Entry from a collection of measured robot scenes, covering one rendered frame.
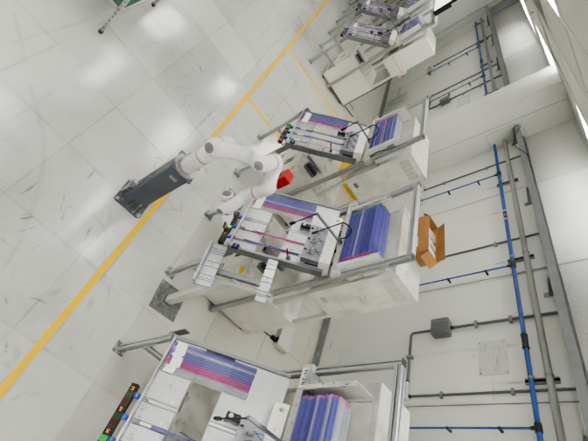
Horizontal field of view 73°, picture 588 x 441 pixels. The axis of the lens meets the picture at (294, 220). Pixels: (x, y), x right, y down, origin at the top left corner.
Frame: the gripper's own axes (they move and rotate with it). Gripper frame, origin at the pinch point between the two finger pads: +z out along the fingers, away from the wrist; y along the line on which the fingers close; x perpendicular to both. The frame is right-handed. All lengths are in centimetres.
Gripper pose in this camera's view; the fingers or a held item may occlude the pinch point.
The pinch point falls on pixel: (228, 227)
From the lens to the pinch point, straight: 291.2
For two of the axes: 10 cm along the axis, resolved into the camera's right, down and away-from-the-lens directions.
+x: 9.6, 2.5, -1.4
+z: -0.8, 7.2, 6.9
